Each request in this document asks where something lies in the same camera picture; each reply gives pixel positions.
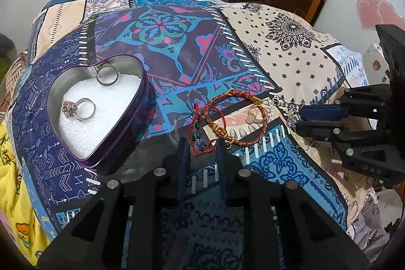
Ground purple heart-shaped tin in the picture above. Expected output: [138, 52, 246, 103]
[47, 54, 149, 168]

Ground thin red beaded bracelet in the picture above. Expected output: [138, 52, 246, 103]
[189, 103, 222, 158]

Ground silver ring with pink stones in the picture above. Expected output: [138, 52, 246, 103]
[62, 97, 96, 122]

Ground grey cartoon printed cloth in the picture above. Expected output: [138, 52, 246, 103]
[344, 162, 405, 256]

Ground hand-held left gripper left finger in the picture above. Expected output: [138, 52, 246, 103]
[37, 136, 191, 270]

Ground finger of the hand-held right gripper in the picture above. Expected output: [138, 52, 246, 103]
[299, 83, 393, 127]
[295, 121, 392, 179]

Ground yellow cartoon blanket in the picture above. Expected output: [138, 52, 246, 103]
[0, 127, 60, 270]

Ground plain silver ring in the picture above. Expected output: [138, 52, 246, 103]
[94, 64, 120, 87]

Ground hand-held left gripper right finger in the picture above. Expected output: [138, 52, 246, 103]
[214, 140, 369, 270]

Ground red braided bracelet gold beads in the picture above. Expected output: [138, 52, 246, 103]
[202, 89, 265, 147]

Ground blue patchwork printed blanket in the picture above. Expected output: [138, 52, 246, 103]
[6, 0, 371, 270]

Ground gold ring with white stone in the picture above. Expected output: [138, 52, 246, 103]
[246, 103, 269, 126]

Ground silver ring with clear gem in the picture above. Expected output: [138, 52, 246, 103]
[285, 113, 302, 132]

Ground white cartoon printed pillow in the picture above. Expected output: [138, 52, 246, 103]
[361, 41, 390, 85]

